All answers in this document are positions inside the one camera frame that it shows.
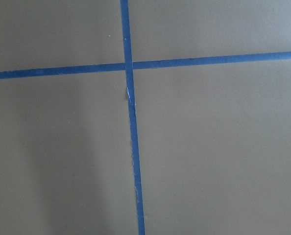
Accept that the brown paper table cover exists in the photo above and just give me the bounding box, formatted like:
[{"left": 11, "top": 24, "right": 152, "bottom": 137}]
[{"left": 0, "top": 0, "right": 291, "bottom": 235}]

